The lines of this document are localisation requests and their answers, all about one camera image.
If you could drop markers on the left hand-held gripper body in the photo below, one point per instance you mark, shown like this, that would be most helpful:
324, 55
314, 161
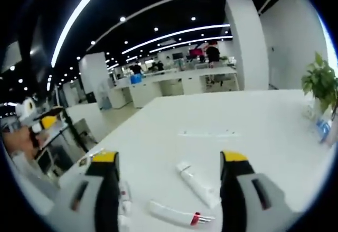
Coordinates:
25, 109

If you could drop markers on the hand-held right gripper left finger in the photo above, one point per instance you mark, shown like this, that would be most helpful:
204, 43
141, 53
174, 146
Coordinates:
104, 189

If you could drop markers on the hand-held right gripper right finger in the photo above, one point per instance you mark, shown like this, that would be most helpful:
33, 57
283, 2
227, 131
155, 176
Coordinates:
235, 189

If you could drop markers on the white red-label skincare bottle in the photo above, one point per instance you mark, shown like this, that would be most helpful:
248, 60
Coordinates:
124, 195

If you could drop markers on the small dark-lid skincare jar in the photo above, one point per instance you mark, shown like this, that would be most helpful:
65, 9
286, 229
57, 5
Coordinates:
85, 162

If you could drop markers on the white red-banded skincare tube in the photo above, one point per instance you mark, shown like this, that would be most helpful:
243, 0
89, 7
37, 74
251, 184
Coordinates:
171, 212

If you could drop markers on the person's left hand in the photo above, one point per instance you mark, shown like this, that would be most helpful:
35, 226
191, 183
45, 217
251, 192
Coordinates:
17, 142

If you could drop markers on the white low partition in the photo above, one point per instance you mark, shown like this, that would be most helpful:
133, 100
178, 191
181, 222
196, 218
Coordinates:
84, 118

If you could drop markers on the white blue-label box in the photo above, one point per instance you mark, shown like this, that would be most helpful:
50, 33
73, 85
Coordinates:
324, 127

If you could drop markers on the row of white desks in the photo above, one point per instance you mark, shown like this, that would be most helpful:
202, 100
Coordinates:
169, 84

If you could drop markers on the green potted plant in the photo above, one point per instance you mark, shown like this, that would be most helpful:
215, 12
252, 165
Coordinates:
320, 84

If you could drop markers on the metal frame side desk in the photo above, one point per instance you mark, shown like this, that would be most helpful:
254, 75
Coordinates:
63, 147

